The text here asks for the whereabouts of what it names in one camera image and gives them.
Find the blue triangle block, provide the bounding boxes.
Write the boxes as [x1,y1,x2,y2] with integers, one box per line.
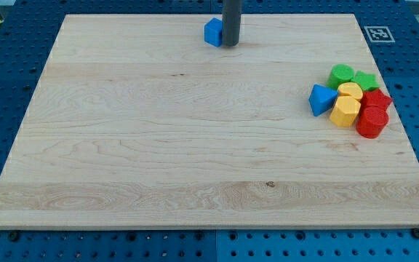
[308,84,339,116]

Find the light wooden board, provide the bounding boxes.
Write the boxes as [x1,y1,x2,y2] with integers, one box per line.
[0,14,419,230]

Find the blue cube block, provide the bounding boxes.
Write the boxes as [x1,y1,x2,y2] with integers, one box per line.
[204,17,223,47]

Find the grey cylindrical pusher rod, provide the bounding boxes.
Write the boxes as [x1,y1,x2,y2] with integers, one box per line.
[222,0,243,47]

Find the yellow hexagon block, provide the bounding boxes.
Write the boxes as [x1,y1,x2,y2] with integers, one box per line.
[330,96,361,127]

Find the green cylinder block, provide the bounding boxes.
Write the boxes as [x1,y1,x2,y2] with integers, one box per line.
[327,64,355,90]

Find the yellow half-round block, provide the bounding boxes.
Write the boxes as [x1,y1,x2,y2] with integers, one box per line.
[338,82,363,102]

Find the red cylinder block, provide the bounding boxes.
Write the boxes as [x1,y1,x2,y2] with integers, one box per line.
[356,106,389,139]

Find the green star block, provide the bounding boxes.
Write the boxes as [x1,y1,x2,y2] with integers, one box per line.
[351,71,380,92]

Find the red star block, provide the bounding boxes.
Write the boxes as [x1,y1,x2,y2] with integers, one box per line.
[361,89,393,111]

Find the white fiducial marker tag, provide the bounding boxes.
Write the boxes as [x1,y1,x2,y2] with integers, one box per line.
[364,25,395,43]

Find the black bolt front left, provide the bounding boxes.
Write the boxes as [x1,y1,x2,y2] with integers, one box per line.
[7,231,20,242]

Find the black bolt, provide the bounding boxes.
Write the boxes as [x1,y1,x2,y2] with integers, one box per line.
[410,228,419,239]
[7,231,20,242]

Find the black bolt front right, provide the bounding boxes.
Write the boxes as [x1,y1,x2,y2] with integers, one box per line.
[410,228,419,239]

